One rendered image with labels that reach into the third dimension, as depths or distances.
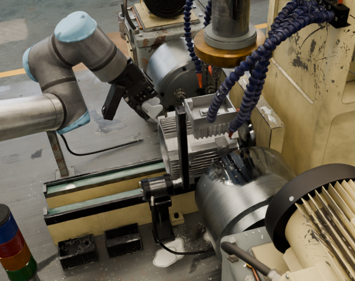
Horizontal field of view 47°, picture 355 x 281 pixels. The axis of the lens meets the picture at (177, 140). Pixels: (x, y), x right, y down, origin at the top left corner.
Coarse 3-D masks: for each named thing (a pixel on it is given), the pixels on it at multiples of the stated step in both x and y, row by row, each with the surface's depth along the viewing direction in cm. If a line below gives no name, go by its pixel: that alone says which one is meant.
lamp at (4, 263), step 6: (24, 246) 84; (24, 252) 84; (30, 252) 87; (0, 258) 82; (6, 258) 81; (12, 258) 82; (18, 258) 83; (24, 258) 84; (6, 264) 83; (12, 264) 83; (18, 264) 84; (24, 264) 85; (12, 270) 84
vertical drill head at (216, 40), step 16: (224, 0) 91; (240, 0) 91; (224, 16) 94; (240, 16) 93; (208, 32) 99; (224, 32) 96; (240, 32) 96; (256, 32) 99; (208, 48) 98; (224, 48) 96; (240, 48) 96; (256, 48) 97; (208, 64) 99; (224, 64) 96
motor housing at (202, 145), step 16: (160, 128) 123; (176, 128) 113; (160, 144) 126; (176, 144) 112; (192, 144) 112; (208, 144) 112; (176, 160) 111; (192, 160) 112; (208, 160) 113; (176, 176) 114
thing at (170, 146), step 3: (159, 117) 119; (162, 117) 119; (228, 132) 113; (237, 132) 112; (234, 135) 112; (237, 135) 112; (231, 138) 112; (234, 138) 112; (168, 144) 110; (171, 144) 110; (174, 144) 110; (168, 147) 109; (171, 147) 110; (174, 147) 110; (168, 150) 109; (171, 150) 109; (174, 150) 110
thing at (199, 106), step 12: (204, 96) 116; (192, 108) 116; (204, 108) 117; (228, 108) 115; (192, 120) 110; (204, 120) 109; (216, 120) 110; (228, 120) 111; (204, 132) 112; (216, 132) 113
